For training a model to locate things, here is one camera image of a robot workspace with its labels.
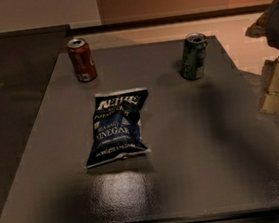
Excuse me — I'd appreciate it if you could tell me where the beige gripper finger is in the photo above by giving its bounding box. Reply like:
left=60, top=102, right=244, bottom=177
left=259, top=56, right=279, bottom=114
left=245, top=12, right=268, bottom=38

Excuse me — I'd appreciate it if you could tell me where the blue Kettle chip bag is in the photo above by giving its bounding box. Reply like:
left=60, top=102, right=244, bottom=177
left=86, top=87, right=150, bottom=169

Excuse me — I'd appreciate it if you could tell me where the green soda can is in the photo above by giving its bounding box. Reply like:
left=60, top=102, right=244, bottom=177
left=180, top=32, right=207, bottom=80

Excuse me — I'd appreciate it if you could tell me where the red soda can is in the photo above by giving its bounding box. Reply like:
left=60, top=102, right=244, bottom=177
left=67, top=37, right=97, bottom=83

